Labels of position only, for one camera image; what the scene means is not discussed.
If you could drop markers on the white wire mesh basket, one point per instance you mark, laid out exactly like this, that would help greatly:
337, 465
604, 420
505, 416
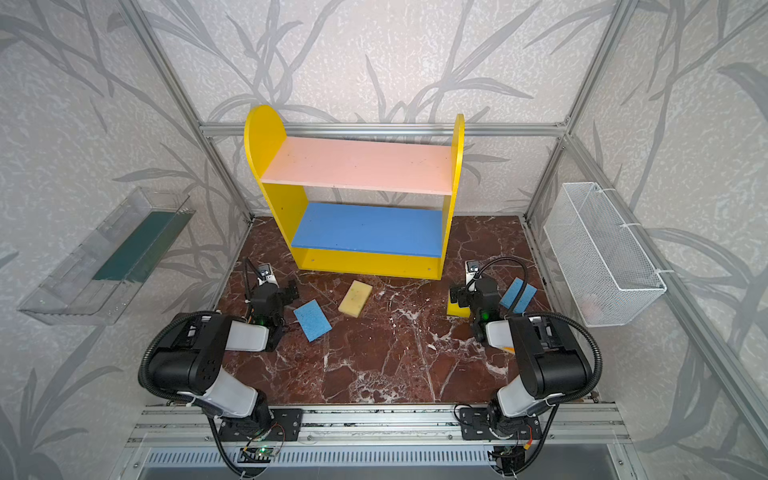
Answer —
610, 276

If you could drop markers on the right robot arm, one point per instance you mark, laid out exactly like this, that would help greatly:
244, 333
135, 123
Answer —
557, 359

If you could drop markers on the right controller board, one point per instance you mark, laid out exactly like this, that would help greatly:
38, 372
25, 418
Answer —
508, 461

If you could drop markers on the blue sponge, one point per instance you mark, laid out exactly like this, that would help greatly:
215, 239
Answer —
312, 320
518, 296

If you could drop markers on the yellow shelf unit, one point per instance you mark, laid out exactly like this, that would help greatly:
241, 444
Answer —
356, 239

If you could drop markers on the controller board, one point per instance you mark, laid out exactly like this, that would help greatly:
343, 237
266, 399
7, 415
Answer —
251, 455
508, 461

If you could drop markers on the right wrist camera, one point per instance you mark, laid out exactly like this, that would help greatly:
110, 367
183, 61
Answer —
472, 267

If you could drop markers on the left controller board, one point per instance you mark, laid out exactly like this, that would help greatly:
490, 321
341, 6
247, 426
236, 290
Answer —
251, 455

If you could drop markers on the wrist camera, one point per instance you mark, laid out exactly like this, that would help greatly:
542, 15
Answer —
472, 267
265, 274

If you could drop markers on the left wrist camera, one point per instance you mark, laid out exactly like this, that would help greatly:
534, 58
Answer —
265, 274

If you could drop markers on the yellow orange sponge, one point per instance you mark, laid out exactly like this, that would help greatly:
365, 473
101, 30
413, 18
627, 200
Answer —
355, 299

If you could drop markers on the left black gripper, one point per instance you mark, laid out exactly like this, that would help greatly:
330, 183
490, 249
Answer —
278, 294

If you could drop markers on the clear plastic wall bin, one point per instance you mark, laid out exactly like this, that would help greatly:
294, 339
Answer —
96, 282

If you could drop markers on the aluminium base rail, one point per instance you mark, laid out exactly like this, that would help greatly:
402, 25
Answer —
358, 435

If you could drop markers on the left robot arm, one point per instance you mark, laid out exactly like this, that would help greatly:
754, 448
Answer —
184, 362

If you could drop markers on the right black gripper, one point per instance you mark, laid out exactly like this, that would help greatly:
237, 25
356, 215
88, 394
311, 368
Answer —
466, 297

